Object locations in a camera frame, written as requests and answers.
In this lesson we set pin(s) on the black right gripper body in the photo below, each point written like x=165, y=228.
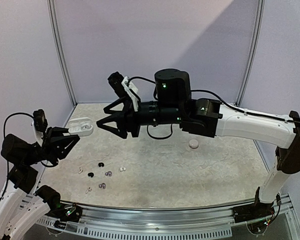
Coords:
x=130, y=118

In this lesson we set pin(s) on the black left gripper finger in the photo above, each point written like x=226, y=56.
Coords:
x=59, y=132
x=67, y=143

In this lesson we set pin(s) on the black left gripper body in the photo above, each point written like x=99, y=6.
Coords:
x=47, y=149

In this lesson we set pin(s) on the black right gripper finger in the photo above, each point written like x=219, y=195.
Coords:
x=119, y=130
x=122, y=100

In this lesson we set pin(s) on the white oval charging case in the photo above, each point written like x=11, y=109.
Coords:
x=75, y=124

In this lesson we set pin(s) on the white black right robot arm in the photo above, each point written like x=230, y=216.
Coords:
x=174, y=104

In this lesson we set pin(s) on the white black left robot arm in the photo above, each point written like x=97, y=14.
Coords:
x=22, y=204

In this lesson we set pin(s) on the round white pink case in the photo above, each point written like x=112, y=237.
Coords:
x=193, y=144

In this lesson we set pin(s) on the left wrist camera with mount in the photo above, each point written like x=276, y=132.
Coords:
x=40, y=125

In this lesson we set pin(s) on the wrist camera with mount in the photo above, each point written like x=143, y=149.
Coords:
x=40, y=125
x=123, y=89

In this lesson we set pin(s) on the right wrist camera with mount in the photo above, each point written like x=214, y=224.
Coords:
x=123, y=89

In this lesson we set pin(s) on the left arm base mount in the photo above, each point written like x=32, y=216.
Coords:
x=67, y=213

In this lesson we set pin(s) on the white slotted cable duct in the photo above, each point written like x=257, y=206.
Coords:
x=112, y=232

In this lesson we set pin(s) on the aluminium left frame post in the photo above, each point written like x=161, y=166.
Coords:
x=51, y=5

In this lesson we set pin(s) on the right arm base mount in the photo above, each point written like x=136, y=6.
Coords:
x=252, y=211

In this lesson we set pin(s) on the aluminium corner frame post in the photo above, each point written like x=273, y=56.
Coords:
x=252, y=51

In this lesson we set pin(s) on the aluminium front rail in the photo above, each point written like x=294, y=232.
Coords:
x=177, y=219

